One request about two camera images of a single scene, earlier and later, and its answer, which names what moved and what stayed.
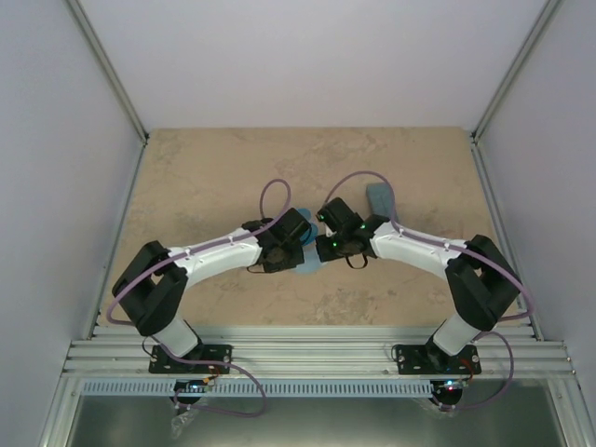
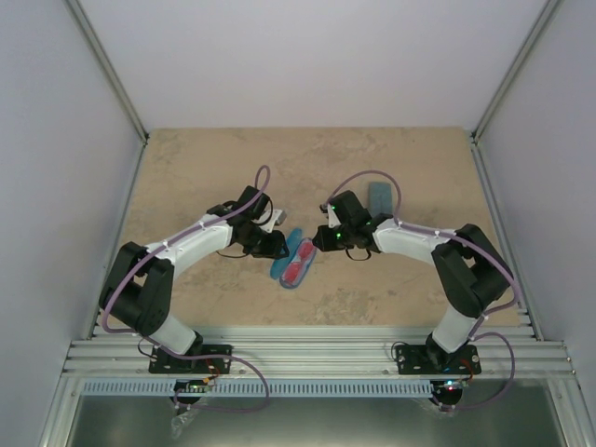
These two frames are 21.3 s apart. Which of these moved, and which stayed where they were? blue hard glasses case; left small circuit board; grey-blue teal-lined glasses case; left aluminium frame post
Moved: blue hard glasses case
Stayed: grey-blue teal-lined glasses case; left aluminium frame post; left small circuit board
